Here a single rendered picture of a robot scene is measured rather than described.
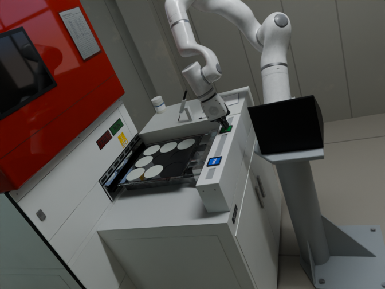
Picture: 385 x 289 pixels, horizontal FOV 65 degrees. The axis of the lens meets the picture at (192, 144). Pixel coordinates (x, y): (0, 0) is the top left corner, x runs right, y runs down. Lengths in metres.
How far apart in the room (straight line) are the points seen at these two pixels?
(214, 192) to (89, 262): 0.64
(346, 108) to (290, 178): 1.77
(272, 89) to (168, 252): 0.84
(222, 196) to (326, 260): 0.99
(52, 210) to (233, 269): 0.76
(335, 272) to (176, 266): 0.92
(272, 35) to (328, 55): 1.60
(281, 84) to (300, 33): 1.57
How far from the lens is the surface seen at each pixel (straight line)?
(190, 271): 1.45
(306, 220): 1.72
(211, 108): 1.38
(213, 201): 1.18
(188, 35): 1.41
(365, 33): 2.99
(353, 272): 1.96
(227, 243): 1.25
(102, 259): 1.53
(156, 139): 1.80
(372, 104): 3.23
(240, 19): 1.52
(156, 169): 1.50
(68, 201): 1.38
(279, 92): 1.39
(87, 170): 1.47
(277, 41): 1.46
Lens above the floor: 1.59
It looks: 26 degrees down
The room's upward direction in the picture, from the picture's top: 23 degrees counter-clockwise
